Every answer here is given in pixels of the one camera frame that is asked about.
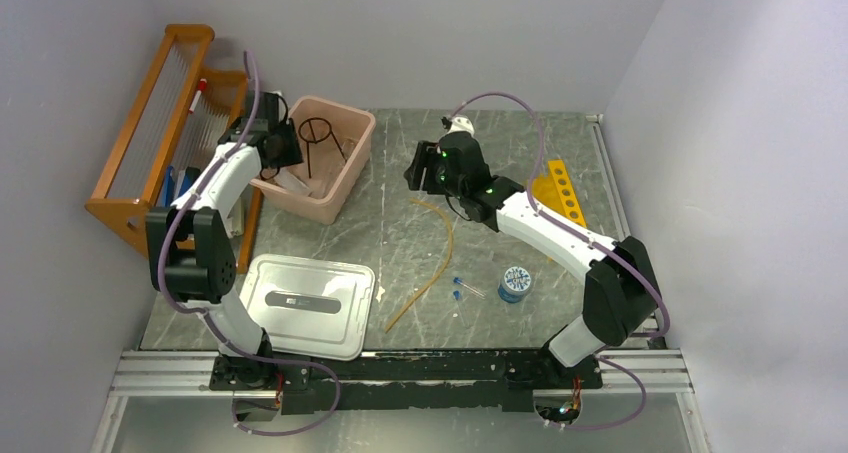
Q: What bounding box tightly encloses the black wire ring tripod stand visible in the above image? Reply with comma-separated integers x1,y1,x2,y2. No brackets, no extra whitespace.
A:
297,116,348,179

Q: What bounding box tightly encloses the small white plastic bag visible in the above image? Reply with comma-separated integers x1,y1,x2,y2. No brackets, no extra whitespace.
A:
273,169,312,196

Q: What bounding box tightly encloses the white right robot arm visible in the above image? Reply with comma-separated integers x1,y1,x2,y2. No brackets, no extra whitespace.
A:
404,131,661,387

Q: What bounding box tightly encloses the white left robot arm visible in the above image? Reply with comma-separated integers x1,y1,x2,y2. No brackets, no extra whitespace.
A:
145,92,303,389

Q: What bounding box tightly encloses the tan rubber tubing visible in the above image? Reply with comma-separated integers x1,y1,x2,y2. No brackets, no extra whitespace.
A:
384,198,456,335

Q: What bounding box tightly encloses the pink plastic bin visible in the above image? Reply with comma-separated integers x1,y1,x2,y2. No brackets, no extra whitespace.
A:
251,96,376,225

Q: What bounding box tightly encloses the blue stapler tool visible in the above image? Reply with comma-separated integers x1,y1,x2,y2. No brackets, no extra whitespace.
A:
157,166,201,207

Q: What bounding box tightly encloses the yellow test tube rack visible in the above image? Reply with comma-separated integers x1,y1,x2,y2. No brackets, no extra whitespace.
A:
525,159,587,229

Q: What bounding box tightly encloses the red and white marker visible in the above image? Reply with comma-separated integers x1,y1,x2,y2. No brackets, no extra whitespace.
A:
187,78,208,115

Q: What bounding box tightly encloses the wooden drying rack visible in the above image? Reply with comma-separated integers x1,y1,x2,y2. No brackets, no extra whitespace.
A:
85,24,249,257

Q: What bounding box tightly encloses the blue patterned round tin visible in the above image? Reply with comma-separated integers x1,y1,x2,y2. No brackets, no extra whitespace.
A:
497,266,533,304

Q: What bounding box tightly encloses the white metal tray lid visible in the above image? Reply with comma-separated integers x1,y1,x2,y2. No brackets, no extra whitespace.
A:
240,254,376,361

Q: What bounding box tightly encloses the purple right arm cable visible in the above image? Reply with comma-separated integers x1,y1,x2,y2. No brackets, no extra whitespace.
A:
440,92,672,433

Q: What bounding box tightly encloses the aluminium frame rail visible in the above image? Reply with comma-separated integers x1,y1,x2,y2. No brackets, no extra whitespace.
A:
91,348,710,452

